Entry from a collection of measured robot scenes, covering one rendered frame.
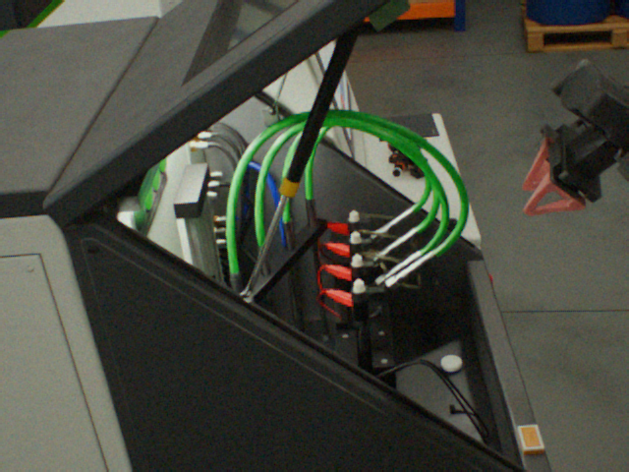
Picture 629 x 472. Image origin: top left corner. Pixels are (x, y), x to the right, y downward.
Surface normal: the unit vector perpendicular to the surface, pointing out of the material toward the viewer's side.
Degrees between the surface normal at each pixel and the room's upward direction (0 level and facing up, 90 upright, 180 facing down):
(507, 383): 0
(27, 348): 90
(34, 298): 90
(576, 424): 0
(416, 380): 0
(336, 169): 90
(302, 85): 90
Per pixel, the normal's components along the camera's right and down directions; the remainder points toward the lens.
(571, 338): -0.10, -0.86
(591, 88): -0.82, -0.37
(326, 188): 0.00, 0.50
